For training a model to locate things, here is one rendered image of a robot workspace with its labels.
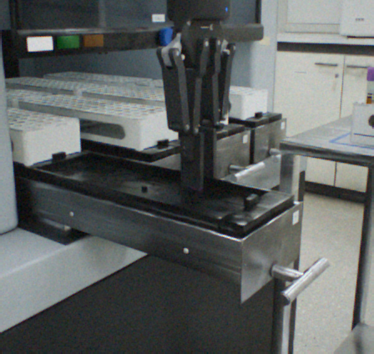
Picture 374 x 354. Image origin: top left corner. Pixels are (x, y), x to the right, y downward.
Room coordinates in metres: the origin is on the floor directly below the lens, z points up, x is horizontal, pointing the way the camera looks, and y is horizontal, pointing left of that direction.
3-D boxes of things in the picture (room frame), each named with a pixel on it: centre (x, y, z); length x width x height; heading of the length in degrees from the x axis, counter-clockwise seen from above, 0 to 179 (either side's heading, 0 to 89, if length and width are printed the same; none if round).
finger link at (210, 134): (0.64, -0.02, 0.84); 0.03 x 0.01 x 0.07; 53
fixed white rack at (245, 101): (1.14, -0.02, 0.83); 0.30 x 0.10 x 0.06; 53
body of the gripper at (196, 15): (0.63, -0.01, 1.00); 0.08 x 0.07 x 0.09; 143
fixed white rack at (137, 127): (0.90, 0.16, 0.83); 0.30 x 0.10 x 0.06; 53
